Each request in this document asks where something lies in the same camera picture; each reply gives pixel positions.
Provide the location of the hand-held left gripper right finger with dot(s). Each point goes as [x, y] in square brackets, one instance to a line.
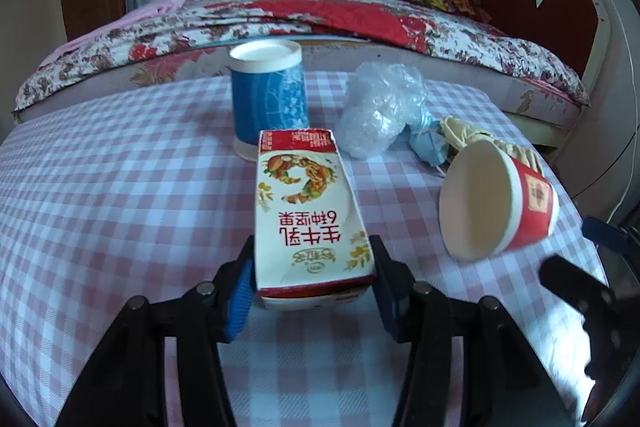
[387, 302]

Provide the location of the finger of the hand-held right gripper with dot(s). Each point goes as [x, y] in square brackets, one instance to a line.
[607, 234]
[575, 287]

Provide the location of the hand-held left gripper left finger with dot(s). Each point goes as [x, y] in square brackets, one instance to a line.
[240, 302]

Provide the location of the red and white drink carton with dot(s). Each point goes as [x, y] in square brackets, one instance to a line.
[300, 217]

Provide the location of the red paper cup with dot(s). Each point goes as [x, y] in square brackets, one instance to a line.
[500, 202]

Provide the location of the light blue face mask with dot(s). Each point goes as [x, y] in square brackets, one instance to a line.
[425, 142]

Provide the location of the beige rubber glove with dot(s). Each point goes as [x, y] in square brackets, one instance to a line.
[465, 132]

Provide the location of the clear plastic bag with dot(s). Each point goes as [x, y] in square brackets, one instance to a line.
[380, 107]

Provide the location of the blue patterned paper cup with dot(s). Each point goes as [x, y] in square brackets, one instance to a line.
[267, 97]

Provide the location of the checked tablecloth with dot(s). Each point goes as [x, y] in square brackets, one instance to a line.
[125, 207]

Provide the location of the grey mattress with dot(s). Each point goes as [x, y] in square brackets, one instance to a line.
[530, 94]

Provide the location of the floral quilt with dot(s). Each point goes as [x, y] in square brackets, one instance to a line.
[150, 37]

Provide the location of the white bed frame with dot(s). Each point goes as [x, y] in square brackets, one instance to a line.
[540, 129]

